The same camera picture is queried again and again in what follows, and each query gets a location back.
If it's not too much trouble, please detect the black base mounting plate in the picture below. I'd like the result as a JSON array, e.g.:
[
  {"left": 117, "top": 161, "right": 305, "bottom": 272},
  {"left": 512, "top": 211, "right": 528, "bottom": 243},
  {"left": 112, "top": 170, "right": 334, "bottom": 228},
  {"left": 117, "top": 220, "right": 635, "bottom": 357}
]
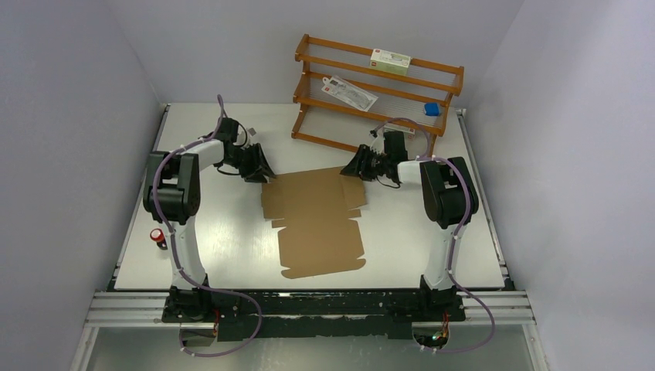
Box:
[{"left": 161, "top": 284, "right": 465, "bottom": 342}]

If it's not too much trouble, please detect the green white box shelf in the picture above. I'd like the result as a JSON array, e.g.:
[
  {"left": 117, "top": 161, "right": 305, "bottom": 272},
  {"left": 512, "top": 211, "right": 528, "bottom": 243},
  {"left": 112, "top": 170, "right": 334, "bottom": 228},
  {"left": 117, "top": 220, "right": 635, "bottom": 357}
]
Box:
[
  {"left": 383, "top": 124, "right": 416, "bottom": 141},
  {"left": 369, "top": 49, "right": 412, "bottom": 76}
]

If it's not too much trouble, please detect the aluminium frame rail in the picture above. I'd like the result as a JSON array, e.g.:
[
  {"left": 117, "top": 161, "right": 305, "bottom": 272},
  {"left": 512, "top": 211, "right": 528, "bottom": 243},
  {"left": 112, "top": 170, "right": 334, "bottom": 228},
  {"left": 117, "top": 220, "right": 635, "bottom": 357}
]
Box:
[{"left": 70, "top": 291, "right": 549, "bottom": 370}]

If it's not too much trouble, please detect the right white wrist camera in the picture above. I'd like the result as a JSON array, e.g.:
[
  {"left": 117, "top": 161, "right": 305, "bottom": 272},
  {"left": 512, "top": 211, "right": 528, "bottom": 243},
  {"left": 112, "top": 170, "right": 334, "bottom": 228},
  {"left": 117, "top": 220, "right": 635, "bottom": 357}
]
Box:
[{"left": 369, "top": 129, "right": 385, "bottom": 153}]

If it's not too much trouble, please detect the green white box top shelf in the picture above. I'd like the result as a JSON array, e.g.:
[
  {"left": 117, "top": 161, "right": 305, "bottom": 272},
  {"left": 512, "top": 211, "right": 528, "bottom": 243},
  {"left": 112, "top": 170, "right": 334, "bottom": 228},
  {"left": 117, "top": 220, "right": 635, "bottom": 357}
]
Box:
[{"left": 369, "top": 49, "right": 412, "bottom": 76}]

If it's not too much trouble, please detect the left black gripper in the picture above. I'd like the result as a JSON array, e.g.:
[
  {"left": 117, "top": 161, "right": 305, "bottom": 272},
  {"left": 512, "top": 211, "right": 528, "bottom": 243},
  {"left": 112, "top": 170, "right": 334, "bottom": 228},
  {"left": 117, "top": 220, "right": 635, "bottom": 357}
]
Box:
[{"left": 225, "top": 144, "right": 277, "bottom": 185}]

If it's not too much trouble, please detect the small blue object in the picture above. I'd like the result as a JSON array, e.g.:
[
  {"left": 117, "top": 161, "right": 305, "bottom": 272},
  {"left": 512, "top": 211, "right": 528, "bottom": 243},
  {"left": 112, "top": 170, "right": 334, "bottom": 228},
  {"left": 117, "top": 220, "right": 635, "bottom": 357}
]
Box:
[{"left": 423, "top": 103, "right": 442, "bottom": 117}]

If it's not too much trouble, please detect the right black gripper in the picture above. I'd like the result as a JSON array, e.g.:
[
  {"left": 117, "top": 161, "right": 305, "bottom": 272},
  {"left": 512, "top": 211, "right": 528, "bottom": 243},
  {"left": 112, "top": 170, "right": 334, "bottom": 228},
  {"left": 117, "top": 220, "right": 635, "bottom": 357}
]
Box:
[{"left": 340, "top": 145, "right": 390, "bottom": 182}]

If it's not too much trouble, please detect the green white box bottom shelf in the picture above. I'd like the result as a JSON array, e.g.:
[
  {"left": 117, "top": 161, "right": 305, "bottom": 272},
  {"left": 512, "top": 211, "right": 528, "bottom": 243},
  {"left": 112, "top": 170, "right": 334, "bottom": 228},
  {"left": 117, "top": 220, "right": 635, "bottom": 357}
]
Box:
[{"left": 383, "top": 124, "right": 416, "bottom": 141}]

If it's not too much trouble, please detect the clear plastic packet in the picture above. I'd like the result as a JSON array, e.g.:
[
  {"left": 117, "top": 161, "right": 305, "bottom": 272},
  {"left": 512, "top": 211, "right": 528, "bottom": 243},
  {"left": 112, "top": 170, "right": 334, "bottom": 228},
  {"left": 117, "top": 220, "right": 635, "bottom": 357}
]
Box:
[{"left": 321, "top": 76, "right": 378, "bottom": 112}]

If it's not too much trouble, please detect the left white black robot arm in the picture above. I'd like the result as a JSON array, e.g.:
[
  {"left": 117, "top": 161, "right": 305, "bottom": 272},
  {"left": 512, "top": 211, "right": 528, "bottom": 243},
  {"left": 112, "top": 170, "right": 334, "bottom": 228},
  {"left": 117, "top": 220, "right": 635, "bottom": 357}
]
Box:
[{"left": 142, "top": 117, "right": 275, "bottom": 322}]

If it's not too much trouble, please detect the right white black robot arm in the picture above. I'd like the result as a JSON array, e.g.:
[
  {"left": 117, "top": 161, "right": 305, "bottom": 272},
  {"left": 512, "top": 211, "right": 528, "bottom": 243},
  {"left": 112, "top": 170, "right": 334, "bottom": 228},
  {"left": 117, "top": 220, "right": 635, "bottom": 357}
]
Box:
[{"left": 340, "top": 131, "right": 479, "bottom": 320}]

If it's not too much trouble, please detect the orange wooden shelf rack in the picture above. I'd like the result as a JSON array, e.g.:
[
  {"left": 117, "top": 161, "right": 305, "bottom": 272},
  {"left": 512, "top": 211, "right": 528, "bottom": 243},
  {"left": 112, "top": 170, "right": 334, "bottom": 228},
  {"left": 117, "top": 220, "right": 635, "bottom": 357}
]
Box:
[{"left": 291, "top": 34, "right": 465, "bottom": 155}]

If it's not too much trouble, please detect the brown cardboard box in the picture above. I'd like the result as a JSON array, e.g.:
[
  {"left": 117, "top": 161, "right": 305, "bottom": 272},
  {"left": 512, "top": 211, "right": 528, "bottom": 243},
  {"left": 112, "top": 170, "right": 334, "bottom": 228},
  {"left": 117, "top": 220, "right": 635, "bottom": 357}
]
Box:
[{"left": 261, "top": 167, "right": 367, "bottom": 279}]

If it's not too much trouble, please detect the red emergency stop button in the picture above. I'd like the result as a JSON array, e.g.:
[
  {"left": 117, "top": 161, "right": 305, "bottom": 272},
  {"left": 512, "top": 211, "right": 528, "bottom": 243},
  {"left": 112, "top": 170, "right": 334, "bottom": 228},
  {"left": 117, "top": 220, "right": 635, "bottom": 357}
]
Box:
[{"left": 149, "top": 228, "right": 168, "bottom": 250}]

